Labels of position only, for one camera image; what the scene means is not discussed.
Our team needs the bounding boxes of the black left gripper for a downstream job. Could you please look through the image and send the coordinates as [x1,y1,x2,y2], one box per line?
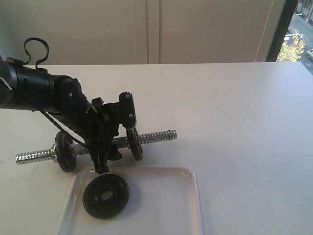
[46,96,122,174]

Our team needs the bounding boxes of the chrome threaded dumbbell bar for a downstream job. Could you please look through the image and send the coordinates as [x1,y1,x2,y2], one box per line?
[15,129,177,165]

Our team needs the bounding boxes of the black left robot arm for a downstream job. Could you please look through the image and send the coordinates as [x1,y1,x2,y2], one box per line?
[0,59,126,174]

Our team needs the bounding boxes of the white rectangular tray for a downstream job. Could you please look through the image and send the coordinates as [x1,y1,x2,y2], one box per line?
[56,166,203,235]

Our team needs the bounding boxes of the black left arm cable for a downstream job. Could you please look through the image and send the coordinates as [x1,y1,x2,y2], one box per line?
[23,37,98,150]

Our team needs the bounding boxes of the black window frame post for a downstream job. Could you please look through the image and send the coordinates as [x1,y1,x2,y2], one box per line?
[266,0,298,62]

